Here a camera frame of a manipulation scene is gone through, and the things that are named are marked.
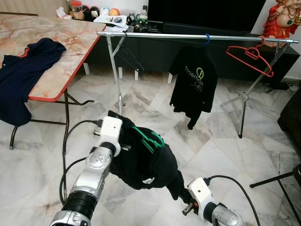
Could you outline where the red plastic hanger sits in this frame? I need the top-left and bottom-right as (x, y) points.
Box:
(226, 36), (274, 78)

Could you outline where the silver metal clothes rack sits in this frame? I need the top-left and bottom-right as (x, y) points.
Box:
(96, 31), (300, 138)

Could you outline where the light wooden cabinet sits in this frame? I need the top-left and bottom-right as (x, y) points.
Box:
(0, 0), (59, 17)

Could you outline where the black t-shirt green logo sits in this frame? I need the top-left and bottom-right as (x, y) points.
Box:
(169, 45), (218, 130)
(107, 111), (186, 201)

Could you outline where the red top brown jar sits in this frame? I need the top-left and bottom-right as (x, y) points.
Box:
(71, 0), (84, 19)

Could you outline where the black television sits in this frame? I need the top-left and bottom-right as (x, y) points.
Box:
(147, 0), (266, 33)

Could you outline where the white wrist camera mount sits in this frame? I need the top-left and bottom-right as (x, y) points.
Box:
(187, 178), (216, 222)
(96, 116), (124, 152)

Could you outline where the stack of white papers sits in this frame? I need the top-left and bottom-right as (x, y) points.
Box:
(93, 14), (128, 26)

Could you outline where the black TV cabinet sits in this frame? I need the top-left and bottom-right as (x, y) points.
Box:
(85, 21), (300, 90)

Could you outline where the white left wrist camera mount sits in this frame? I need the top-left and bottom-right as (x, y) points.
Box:
(96, 116), (124, 152)

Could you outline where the black plush toy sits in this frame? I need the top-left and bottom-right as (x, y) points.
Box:
(84, 6), (100, 20)

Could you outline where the white tissue packet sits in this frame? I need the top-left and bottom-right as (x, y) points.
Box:
(55, 7), (71, 19)

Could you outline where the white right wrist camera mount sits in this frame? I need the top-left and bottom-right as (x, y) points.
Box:
(187, 178), (216, 222)

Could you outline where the navy blue garment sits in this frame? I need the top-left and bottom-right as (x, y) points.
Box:
(0, 38), (67, 127)

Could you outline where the red laughing Buddha statue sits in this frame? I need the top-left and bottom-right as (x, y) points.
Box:
(262, 0), (301, 40)

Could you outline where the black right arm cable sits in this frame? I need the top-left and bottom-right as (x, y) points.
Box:
(207, 175), (261, 226)

